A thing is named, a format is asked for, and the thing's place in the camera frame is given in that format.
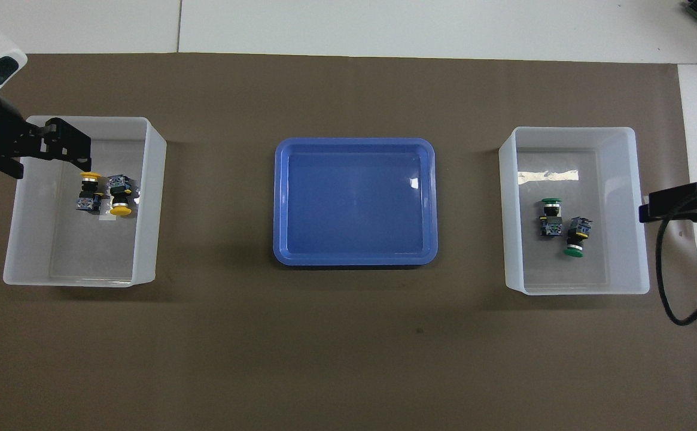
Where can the translucent white plastic box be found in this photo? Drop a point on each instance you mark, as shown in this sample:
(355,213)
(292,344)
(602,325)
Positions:
(145,251)
(623,251)

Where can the brown paper table mat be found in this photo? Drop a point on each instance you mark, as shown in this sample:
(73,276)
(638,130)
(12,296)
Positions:
(348,359)

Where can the yellow push button switch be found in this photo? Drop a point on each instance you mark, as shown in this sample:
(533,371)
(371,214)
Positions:
(89,194)
(119,197)

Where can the blue plastic tray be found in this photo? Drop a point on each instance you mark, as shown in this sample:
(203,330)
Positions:
(354,203)

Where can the green push button switch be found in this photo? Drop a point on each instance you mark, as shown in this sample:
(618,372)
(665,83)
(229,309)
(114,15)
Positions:
(551,221)
(577,233)

